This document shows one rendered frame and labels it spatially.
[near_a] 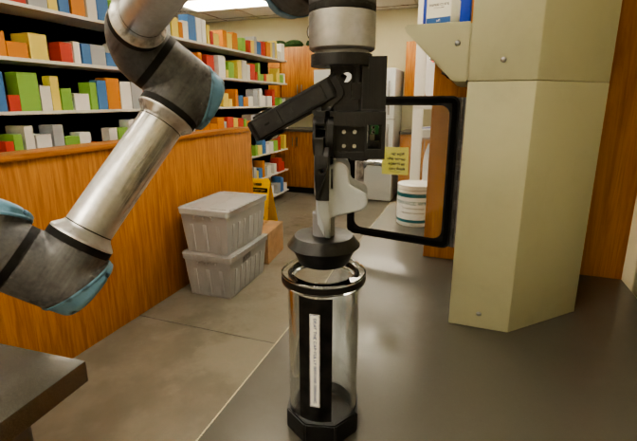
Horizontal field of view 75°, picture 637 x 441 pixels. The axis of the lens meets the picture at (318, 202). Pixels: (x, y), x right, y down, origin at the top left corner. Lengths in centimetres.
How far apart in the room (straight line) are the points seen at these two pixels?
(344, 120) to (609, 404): 58
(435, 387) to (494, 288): 24
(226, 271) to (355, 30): 266
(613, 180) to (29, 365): 129
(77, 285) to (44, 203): 167
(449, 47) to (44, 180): 208
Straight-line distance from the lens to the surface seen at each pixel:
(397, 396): 71
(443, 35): 82
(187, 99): 85
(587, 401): 80
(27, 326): 257
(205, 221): 299
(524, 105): 82
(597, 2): 94
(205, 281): 317
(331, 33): 47
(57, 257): 82
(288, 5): 59
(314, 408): 60
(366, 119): 47
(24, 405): 81
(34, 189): 245
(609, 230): 127
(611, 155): 123
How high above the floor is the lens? 138
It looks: 14 degrees down
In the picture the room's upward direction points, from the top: straight up
